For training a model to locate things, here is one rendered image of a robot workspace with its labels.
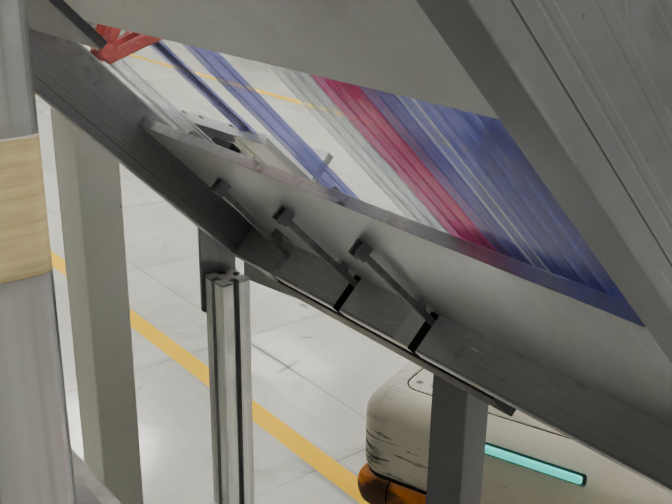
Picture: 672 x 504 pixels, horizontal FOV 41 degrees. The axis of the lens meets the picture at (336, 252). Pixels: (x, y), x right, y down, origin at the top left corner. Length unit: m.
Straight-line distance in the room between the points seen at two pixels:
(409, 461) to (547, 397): 0.87
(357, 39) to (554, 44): 0.16
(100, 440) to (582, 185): 1.10
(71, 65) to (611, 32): 0.70
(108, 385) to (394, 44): 0.97
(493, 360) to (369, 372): 1.47
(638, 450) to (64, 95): 0.59
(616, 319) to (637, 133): 0.25
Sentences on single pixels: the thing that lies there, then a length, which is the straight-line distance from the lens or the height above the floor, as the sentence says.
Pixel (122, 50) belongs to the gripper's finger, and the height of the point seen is 0.94.
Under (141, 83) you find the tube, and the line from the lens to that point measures 0.84.
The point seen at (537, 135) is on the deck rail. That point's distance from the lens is 0.26.
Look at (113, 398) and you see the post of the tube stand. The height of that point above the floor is 0.42.
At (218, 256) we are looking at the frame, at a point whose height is 0.66.
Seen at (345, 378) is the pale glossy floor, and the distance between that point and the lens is 2.21.
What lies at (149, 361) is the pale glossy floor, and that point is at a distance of 2.32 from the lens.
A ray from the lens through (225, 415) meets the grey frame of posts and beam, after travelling 1.15.
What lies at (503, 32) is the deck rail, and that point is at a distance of 0.23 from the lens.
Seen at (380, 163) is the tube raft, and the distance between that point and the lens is 0.56.
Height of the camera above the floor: 1.05
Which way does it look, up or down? 21 degrees down
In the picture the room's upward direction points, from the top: 1 degrees clockwise
